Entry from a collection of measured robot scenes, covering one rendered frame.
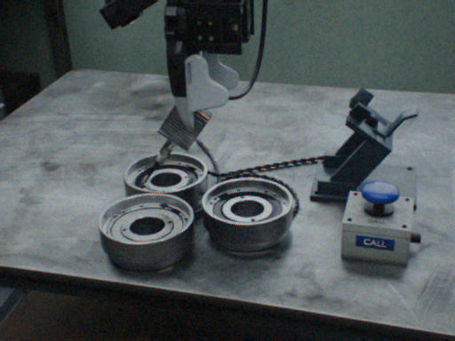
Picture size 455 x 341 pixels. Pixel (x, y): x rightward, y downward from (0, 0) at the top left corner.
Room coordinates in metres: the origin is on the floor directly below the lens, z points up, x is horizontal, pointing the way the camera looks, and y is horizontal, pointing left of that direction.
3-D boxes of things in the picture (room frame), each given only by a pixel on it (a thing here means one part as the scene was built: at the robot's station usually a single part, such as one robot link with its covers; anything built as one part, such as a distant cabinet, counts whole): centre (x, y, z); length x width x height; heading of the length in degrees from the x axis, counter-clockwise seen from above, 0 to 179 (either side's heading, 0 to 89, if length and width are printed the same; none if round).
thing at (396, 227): (0.65, -0.17, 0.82); 0.08 x 0.07 x 0.05; 73
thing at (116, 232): (0.66, 0.09, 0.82); 0.08 x 0.08 x 0.02
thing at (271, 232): (0.69, -0.02, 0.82); 0.10 x 0.10 x 0.04
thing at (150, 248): (0.66, 0.09, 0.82); 0.10 x 0.10 x 0.04
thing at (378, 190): (0.65, -0.16, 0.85); 0.04 x 0.04 x 0.05
